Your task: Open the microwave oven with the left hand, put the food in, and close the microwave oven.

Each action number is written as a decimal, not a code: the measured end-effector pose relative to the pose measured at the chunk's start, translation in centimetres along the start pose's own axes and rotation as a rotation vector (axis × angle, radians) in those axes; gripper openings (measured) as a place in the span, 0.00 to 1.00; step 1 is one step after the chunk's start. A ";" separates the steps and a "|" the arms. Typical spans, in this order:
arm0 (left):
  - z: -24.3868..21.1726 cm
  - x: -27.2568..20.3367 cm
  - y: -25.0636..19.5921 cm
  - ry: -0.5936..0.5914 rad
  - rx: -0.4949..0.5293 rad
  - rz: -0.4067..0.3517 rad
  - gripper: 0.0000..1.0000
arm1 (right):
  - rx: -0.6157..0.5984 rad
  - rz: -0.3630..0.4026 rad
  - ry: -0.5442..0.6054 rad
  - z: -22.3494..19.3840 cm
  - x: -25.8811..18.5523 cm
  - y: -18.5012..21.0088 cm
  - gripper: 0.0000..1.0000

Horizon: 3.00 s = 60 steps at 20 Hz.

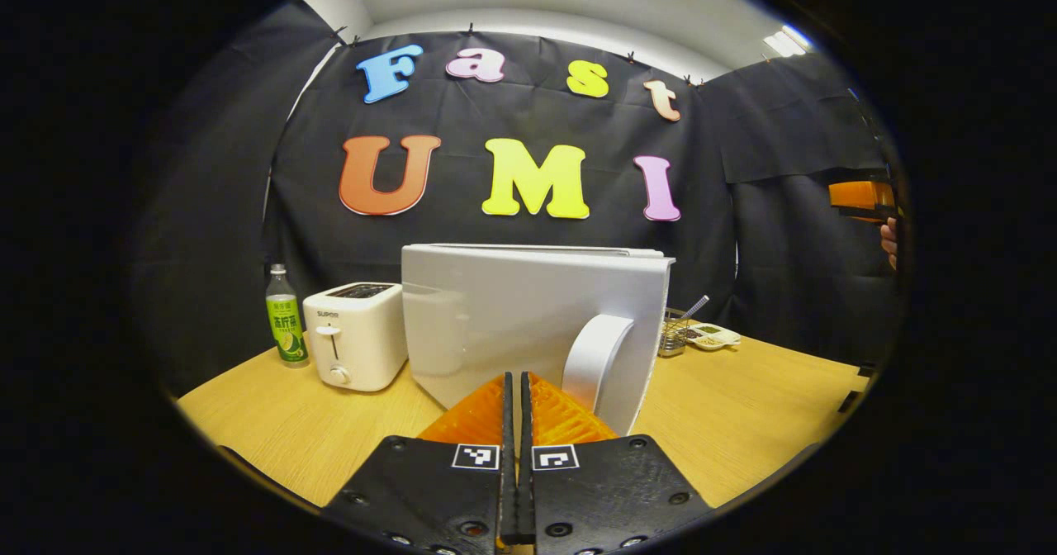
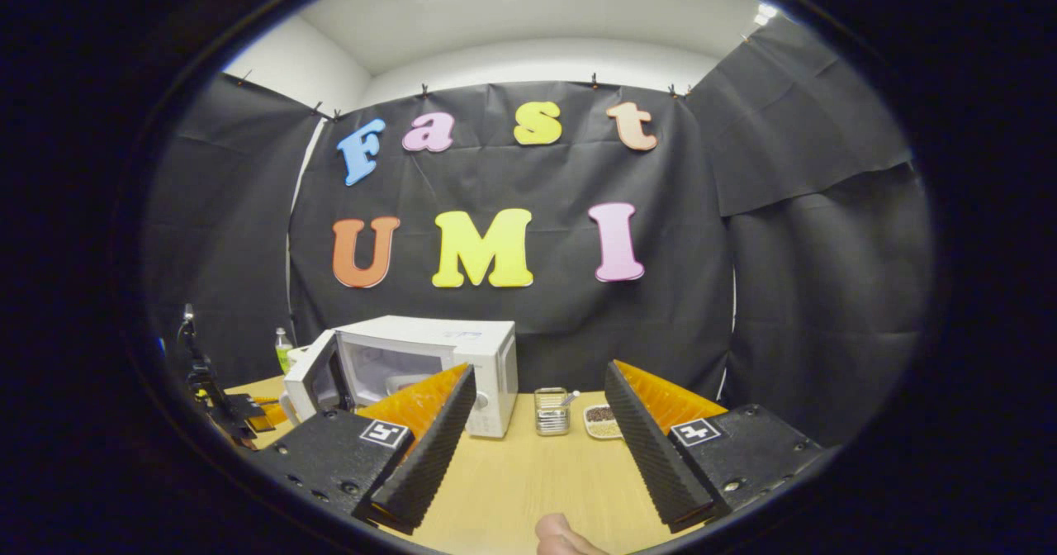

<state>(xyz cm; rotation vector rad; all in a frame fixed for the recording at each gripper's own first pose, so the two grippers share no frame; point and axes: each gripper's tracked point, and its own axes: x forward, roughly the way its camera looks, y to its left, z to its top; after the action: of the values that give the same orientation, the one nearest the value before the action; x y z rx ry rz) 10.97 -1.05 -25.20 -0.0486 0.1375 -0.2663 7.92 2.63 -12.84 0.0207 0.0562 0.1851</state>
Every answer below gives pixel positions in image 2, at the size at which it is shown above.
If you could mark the ceiling light panel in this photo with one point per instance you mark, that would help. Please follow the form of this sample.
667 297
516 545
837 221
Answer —
765 14

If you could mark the green drink bottle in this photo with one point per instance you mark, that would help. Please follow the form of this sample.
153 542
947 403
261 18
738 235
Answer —
283 353

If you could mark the white microwave oven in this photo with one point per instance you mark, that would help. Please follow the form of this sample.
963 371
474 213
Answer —
446 336

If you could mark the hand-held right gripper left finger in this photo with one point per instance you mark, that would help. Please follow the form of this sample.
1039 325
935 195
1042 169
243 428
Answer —
433 448

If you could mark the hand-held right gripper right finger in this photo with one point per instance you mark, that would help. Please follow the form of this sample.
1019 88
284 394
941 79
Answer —
652 448

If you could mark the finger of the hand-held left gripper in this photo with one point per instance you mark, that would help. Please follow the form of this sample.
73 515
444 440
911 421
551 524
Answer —
268 416

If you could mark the divided white snack tray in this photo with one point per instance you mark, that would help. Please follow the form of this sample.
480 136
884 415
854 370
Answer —
603 424

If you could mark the black backdrop cloth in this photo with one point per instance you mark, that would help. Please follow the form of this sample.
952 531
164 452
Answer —
826 291

